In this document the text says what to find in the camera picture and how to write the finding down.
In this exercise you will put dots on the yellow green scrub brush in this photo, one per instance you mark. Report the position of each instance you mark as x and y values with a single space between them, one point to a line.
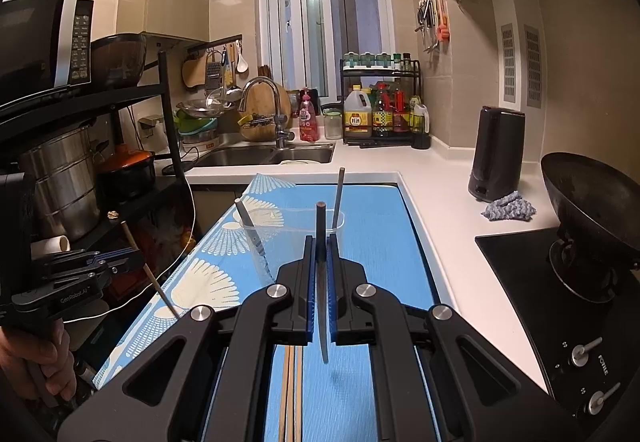
245 120

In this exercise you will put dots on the blue patterned table mat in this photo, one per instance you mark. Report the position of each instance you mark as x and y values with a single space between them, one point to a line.
380 247

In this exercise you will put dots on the black countertop appliance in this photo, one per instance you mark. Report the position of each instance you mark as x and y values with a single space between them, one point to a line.
495 156

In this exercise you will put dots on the white wall socket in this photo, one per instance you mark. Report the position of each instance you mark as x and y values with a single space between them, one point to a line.
150 121

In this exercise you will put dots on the silver stove knob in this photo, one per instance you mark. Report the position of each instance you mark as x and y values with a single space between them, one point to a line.
580 356
597 403

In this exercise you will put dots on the white top oil dispenser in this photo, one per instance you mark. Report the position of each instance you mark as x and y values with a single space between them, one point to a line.
421 139

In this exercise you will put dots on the white roll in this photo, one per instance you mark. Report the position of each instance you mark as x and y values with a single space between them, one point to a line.
50 247

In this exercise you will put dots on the metal grater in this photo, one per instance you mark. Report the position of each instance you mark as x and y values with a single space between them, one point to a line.
213 76

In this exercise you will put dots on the glass jar with green lid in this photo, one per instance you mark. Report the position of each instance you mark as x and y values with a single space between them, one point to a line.
331 126

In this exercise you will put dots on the white ladle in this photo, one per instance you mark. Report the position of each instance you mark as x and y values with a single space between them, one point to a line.
242 65

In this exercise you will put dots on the dark glass bowl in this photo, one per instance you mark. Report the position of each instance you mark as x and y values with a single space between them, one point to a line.
120 61

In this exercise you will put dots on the black wok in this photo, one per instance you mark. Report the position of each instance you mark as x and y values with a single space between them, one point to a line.
590 202

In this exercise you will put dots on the chrome kitchen faucet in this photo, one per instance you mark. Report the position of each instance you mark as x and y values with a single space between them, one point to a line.
279 116

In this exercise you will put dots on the green plastic basin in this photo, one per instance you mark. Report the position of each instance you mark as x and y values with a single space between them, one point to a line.
197 124

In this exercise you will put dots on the cooking oil jug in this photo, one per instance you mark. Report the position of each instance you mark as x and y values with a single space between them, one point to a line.
357 119

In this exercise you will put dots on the white framed window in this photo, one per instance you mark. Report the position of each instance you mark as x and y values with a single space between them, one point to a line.
310 21

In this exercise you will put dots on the tapered wooden chopstick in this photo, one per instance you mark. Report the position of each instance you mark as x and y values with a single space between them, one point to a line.
338 194
156 280
320 232

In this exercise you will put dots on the red label sauce bottle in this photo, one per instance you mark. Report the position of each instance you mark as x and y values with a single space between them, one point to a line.
400 114

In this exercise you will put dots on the small hanging wooden board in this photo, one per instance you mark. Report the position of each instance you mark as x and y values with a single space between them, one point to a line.
192 74

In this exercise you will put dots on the red dish soap pouch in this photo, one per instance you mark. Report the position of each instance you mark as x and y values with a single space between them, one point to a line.
309 121

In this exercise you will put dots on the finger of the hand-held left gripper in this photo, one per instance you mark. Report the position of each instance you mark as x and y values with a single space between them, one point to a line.
100 256
107 269

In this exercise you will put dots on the dark sauce bottle red cap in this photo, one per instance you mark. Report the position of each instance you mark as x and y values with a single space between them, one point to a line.
382 116

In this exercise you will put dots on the green label bottle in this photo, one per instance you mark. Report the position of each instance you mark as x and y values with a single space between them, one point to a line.
414 101

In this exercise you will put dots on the black spice rack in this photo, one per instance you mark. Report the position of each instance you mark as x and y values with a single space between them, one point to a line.
343 76

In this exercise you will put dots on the stainless steel sink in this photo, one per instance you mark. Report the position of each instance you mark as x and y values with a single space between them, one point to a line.
240 155

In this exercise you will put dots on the beige base cabinet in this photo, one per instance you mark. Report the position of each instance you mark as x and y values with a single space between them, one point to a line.
215 207

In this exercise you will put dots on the clear plastic utensil holder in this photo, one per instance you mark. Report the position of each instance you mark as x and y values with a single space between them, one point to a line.
280 247

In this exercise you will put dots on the black gas stove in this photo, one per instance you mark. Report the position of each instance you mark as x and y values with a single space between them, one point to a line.
525 282

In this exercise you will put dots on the black pot with orange lid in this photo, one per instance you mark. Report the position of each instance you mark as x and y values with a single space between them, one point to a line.
125 182

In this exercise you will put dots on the pile of wooden chopsticks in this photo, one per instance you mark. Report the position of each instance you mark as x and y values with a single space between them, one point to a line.
290 402

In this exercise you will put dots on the blue grey dish cloth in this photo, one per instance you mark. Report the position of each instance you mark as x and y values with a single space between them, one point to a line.
510 209

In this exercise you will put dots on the round wooden cutting board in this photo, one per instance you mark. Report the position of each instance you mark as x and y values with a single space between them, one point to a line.
262 101

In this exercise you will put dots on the black microwave oven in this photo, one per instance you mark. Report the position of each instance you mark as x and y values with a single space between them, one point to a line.
30 46

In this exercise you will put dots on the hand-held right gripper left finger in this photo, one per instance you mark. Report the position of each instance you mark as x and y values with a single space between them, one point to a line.
311 302

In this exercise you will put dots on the stainless steel steamer pot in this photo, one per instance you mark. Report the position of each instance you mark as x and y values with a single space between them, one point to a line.
60 187

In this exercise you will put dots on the wall vent grille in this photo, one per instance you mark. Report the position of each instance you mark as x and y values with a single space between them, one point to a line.
508 64
533 66

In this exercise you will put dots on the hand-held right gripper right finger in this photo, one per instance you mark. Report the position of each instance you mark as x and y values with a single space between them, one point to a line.
334 302

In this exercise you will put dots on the person's left hand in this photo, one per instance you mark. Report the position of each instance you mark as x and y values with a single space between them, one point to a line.
45 347

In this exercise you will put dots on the hanging utensils on wall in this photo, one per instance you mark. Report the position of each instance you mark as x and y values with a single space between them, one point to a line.
425 21

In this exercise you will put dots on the black shelf rack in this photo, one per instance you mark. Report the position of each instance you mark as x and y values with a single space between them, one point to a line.
170 121

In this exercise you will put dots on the row of spice jars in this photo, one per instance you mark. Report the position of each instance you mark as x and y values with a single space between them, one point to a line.
367 59

